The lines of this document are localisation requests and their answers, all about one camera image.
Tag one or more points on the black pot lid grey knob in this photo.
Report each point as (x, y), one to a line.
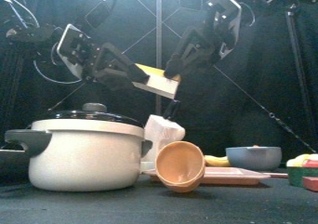
(93, 113)

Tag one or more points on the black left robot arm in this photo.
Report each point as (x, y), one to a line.
(24, 32)

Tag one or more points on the orange plastic bowl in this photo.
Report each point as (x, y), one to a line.
(179, 165)

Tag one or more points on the red pink toy food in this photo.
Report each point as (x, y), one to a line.
(312, 162)

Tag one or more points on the yellow and white packet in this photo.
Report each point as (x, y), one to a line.
(159, 82)

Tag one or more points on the pink rectangular tray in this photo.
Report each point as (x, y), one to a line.
(232, 175)

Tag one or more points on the pale yellow toy food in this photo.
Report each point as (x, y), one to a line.
(297, 161)

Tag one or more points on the crumpled white plastic bag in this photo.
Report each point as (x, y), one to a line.
(163, 134)

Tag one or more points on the blue grey bowl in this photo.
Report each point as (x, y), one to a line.
(253, 158)

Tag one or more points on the red toy block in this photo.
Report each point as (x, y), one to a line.
(312, 183)

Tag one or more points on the yellow toy banana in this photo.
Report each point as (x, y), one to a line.
(217, 161)

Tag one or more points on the black tripod leg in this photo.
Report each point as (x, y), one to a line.
(298, 63)

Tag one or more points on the green toy box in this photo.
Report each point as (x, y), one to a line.
(298, 175)

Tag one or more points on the brown wooden board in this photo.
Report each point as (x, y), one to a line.
(277, 174)

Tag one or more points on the grey vertical frame pole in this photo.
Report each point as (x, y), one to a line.
(158, 32)

